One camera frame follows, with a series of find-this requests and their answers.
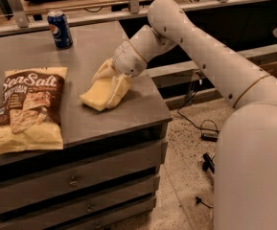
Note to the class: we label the black stand leg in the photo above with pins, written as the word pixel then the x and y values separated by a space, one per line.
pixel 208 163

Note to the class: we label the black power adapter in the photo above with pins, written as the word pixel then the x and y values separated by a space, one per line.
pixel 209 137

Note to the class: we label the middle grey drawer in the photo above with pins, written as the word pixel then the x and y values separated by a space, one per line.
pixel 91 202

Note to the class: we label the bottom grey drawer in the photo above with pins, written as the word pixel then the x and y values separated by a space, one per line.
pixel 107 217

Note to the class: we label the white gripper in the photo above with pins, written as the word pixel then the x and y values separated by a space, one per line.
pixel 126 60

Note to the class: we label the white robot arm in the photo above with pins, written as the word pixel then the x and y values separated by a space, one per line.
pixel 245 195

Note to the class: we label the grey drawer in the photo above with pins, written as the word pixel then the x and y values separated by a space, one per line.
pixel 39 186
pixel 107 217
pixel 91 202

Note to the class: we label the grey drawer cabinet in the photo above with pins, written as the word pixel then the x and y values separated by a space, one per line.
pixel 141 117

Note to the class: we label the top grey drawer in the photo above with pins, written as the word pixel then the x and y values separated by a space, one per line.
pixel 39 186

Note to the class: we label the sea salt chips bag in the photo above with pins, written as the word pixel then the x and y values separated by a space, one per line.
pixel 29 109

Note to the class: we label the yellow sponge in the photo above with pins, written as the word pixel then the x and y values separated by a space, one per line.
pixel 96 96

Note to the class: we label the metal rail bracket left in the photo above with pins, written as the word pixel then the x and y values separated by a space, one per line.
pixel 18 13

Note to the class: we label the blue pepsi can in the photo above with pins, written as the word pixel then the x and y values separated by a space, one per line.
pixel 59 28

